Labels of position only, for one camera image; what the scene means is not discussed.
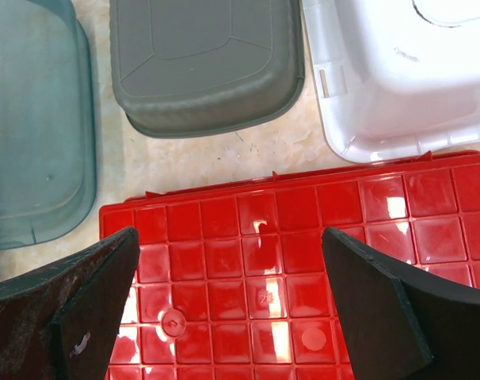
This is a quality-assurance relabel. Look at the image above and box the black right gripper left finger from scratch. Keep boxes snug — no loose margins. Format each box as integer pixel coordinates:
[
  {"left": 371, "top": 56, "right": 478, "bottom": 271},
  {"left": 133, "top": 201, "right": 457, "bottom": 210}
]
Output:
[{"left": 0, "top": 226, "right": 140, "bottom": 379}]

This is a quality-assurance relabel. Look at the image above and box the grey-green plastic tub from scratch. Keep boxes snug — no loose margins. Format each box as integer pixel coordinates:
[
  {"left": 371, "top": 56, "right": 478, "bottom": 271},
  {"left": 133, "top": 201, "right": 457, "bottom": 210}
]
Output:
[{"left": 109, "top": 1, "right": 305, "bottom": 139}]

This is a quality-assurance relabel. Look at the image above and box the teal translucent plastic tub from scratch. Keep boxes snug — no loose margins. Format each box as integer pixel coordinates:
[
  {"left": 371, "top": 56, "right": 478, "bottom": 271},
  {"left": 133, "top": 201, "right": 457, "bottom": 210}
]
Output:
[{"left": 0, "top": 1, "right": 97, "bottom": 251}]

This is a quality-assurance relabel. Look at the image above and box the red plastic crate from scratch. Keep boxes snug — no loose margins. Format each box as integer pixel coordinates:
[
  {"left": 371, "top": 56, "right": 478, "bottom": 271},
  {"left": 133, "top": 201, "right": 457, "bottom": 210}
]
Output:
[{"left": 99, "top": 151, "right": 480, "bottom": 379}]

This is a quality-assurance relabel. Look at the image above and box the large white plastic container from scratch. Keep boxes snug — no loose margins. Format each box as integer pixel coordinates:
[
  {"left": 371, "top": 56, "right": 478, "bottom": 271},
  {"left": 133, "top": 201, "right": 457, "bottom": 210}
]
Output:
[{"left": 302, "top": 1, "right": 480, "bottom": 163}]

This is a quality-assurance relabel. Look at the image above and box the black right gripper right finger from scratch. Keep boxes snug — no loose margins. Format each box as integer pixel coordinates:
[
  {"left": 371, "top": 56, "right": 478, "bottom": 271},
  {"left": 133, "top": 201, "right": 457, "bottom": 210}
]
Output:
[{"left": 322, "top": 227, "right": 480, "bottom": 379}]

